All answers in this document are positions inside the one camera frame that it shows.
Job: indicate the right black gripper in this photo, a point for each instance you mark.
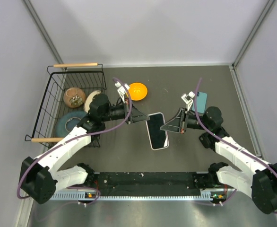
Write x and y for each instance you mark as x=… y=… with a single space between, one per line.
x=174 y=125

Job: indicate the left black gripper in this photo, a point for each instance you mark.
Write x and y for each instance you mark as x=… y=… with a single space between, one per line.
x=136 y=116

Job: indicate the beige phone case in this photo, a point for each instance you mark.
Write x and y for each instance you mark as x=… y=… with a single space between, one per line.
x=163 y=147

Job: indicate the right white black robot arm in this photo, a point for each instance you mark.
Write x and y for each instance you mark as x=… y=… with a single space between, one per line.
x=249 y=174

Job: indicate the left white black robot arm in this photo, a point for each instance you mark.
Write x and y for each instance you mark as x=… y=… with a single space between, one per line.
x=41 y=177

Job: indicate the teal phone case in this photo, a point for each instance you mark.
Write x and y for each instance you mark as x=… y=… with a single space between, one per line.
x=201 y=102

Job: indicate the orange bowl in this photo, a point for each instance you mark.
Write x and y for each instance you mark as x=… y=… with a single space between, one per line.
x=138 y=91

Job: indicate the beige oval plate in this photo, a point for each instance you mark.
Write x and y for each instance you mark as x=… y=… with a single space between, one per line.
x=89 y=100

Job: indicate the brown ceramic vase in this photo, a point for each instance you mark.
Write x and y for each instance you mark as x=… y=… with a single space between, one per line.
x=74 y=97

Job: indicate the blue grey ceramic bowl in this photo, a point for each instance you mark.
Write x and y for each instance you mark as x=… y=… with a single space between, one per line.
x=67 y=122

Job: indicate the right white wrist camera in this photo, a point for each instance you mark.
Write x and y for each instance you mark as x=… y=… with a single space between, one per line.
x=188 y=99

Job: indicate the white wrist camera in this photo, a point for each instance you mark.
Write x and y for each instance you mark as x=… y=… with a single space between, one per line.
x=123 y=90
x=188 y=99

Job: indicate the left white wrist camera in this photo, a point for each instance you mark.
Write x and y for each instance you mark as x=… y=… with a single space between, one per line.
x=123 y=90

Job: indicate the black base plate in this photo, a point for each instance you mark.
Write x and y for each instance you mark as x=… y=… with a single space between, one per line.
x=192 y=180

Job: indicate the black wire basket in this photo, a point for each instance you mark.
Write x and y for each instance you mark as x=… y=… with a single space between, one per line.
x=88 y=77

